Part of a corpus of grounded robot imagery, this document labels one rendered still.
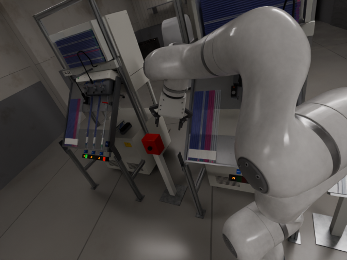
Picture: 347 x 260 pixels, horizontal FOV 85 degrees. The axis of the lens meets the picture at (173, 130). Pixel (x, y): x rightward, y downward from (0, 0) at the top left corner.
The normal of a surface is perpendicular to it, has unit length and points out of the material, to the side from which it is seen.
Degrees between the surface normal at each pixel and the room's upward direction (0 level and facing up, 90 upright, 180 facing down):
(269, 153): 55
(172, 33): 80
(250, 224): 9
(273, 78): 48
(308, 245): 0
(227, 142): 44
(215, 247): 0
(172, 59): 64
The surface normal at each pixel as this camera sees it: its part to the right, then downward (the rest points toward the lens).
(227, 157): -0.47, -0.17
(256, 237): 0.03, -0.29
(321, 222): -0.26, -0.81
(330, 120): -0.07, -0.56
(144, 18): -0.18, 0.58
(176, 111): 0.00, 0.69
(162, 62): -0.50, 0.16
